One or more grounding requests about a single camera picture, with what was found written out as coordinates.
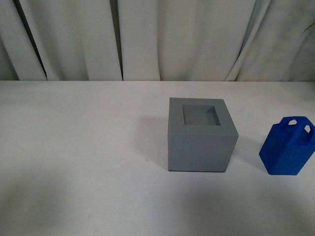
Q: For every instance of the gray cube base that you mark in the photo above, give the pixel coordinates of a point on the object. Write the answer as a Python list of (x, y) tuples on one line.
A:
[(201, 135)]

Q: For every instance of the white curtain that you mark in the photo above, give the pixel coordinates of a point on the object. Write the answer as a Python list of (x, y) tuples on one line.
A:
[(157, 40)]

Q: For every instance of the green striped plant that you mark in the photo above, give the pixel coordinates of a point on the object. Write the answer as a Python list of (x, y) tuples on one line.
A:
[(309, 27)]

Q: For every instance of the blue handled part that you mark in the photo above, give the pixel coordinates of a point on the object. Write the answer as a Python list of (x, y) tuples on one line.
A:
[(288, 146)]

